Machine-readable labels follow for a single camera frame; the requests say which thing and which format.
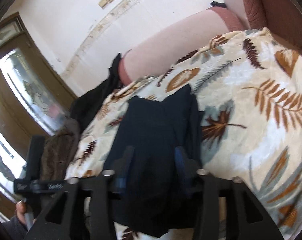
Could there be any navy blue garment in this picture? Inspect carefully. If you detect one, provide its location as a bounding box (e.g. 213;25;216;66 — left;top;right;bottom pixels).
104;85;201;237

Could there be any person's left hand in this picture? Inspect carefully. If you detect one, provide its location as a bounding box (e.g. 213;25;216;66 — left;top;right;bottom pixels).
16;200;27;225

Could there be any brown fuzzy blanket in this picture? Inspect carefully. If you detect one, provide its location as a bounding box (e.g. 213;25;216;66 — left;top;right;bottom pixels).
40;118;80;181

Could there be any wooden glass door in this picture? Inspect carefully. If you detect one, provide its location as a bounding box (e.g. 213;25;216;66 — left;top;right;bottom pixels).
0;13;76;220

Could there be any black garment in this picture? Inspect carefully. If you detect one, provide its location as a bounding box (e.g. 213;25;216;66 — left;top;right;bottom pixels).
69;53;123;134

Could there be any leaf pattern fleece blanket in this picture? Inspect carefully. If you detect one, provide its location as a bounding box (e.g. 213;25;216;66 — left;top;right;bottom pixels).
66;28;302;239

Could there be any pink cylindrical bolster cushion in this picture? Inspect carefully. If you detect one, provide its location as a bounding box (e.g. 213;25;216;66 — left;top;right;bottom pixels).
119;7;245;85

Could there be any small black object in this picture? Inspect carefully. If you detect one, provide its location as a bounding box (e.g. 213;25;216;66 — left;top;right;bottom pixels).
210;1;227;8

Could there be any pink red sofa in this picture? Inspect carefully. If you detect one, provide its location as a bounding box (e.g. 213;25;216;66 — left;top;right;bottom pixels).
224;0;302;54

